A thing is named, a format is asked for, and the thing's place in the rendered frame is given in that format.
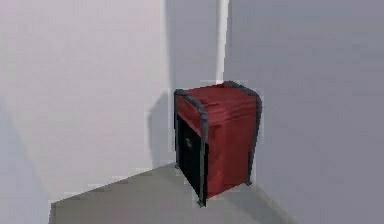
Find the red and grey trash can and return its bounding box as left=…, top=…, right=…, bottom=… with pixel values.
left=173, top=80, right=264, bottom=208

